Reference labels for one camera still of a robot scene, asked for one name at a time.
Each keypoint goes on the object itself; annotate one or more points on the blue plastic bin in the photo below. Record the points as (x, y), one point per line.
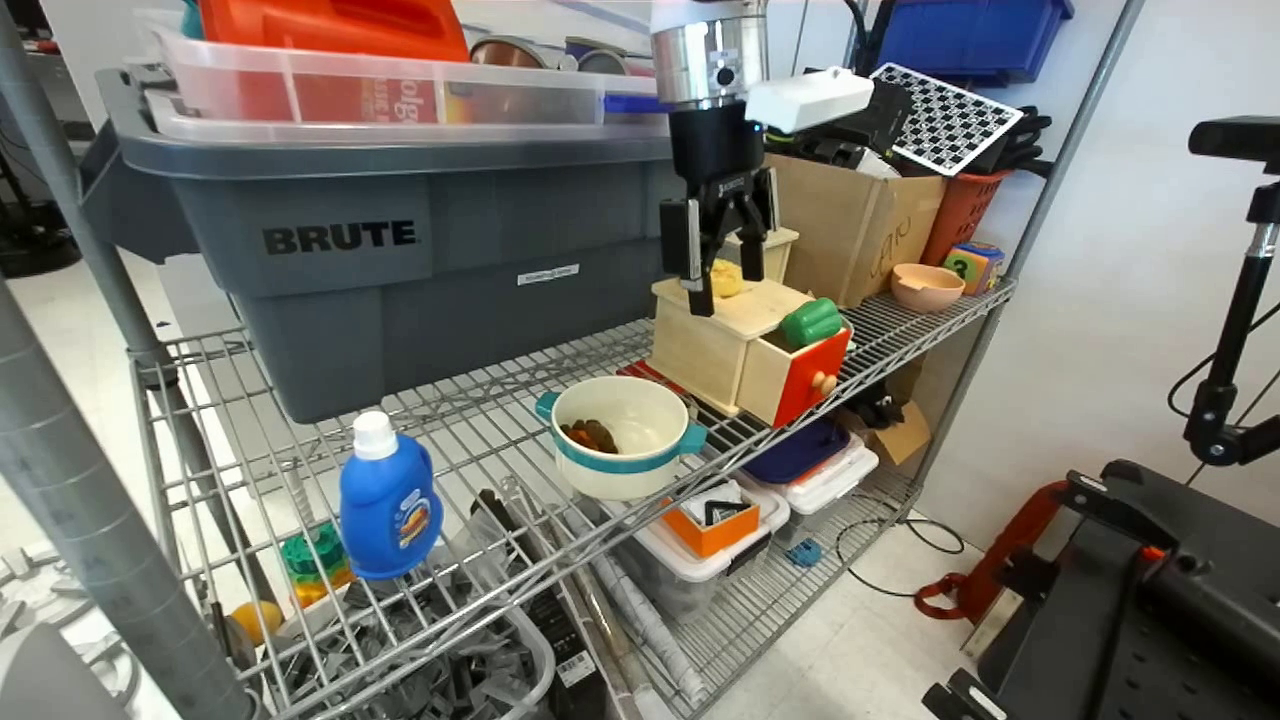
(975, 39)

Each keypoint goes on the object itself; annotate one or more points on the small pale wooden box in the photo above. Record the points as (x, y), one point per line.
(783, 254)

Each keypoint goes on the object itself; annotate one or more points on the small colourful block toy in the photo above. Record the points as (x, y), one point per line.
(969, 271)

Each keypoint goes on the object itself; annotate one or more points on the small cardboard box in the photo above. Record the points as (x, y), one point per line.
(901, 434)

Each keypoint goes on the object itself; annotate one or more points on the white bowl with teal band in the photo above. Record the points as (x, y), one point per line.
(624, 442)

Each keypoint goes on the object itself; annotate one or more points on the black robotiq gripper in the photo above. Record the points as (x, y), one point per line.
(716, 146)

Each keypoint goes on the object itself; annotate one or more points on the wooden box with red drawer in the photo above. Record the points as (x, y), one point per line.
(723, 352)

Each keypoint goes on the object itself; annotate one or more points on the black camera stand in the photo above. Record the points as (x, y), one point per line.
(1235, 347)

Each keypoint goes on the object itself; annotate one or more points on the pink small bowl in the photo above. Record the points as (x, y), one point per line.
(927, 284)

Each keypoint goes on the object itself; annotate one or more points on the green pepper plush toy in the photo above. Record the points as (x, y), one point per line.
(806, 320)

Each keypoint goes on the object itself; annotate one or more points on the clear plastic storage bin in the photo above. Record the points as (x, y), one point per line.
(374, 97)

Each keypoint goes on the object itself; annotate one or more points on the white perforated panel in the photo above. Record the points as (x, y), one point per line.
(954, 122)

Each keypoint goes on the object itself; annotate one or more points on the clear container with blue item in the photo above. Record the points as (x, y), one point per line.
(806, 463)

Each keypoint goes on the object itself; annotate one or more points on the orange red plastic container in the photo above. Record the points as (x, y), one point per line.
(333, 25)

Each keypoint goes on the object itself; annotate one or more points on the yellow toy piece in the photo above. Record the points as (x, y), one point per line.
(252, 620)

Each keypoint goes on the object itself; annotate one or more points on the blue detergent bottle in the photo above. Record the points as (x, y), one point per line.
(386, 506)

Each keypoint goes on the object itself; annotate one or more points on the brown toy food piece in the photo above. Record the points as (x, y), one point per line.
(590, 439)

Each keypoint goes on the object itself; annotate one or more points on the black electronic device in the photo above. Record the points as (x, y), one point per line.
(852, 146)

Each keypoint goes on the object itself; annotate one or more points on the black robot cart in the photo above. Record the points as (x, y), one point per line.
(1145, 615)

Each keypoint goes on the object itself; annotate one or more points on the terracotta plant pot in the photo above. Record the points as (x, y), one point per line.
(957, 215)

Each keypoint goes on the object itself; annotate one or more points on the bundle of metal rods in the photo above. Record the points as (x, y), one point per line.
(601, 602)

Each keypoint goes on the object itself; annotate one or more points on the green toy cups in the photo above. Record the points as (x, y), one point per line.
(312, 554)

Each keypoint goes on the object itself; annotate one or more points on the small blue plastic piece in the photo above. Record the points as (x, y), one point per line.
(801, 554)

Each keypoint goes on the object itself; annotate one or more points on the grey brute storage tote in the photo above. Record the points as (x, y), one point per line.
(402, 267)

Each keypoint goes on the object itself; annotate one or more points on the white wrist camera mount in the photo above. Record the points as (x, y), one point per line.
(806, 101)

